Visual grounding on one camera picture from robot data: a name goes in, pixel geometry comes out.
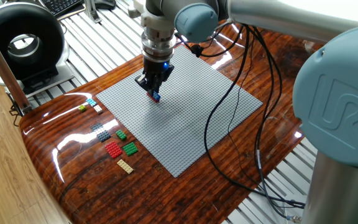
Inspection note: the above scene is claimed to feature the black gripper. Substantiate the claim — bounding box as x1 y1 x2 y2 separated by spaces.
134 58 175 96

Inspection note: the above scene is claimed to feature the red long Lego brick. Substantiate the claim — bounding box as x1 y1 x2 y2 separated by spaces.
146 92 160 104

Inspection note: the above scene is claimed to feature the grey Lego baseplate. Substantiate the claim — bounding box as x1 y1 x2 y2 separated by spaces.
95 45 264 178

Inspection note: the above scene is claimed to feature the green square Lego plate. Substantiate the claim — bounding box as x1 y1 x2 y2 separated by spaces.
122 142 139 157

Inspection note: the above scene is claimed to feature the dark grey Lego plate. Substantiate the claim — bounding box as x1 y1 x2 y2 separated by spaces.
91 123 112 143

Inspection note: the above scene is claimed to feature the red Lego plate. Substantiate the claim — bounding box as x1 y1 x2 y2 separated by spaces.
104 141 124 159

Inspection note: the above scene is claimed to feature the tan Lego plate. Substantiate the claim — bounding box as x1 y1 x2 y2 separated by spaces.
116 159 134 175

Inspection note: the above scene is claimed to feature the black computer mouse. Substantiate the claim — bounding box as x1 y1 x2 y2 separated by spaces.
94 0 117 10

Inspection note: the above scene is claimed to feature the black keyboard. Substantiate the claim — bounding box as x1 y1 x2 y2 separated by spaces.
37 0 85 18

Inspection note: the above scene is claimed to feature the glossy wood-grain table mat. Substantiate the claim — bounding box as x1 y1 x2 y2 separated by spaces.
19 20 324 224

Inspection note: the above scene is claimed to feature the brown wooden pole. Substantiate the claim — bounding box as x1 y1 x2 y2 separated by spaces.
0 18 32 114

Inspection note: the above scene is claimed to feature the black cable with ferrite bead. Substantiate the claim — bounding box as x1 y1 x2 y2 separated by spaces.
174 23 306 209

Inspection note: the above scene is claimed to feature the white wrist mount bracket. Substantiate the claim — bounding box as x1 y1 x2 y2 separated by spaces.
127 0 175 32

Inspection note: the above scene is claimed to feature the aluminium bracket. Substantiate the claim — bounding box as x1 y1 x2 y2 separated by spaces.
83 0 102 24

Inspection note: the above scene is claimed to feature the black cable with grey sleeve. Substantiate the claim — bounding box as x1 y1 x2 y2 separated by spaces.
244 24 306 222

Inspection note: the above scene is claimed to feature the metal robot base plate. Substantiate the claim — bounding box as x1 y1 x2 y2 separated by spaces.
283 194 307 224

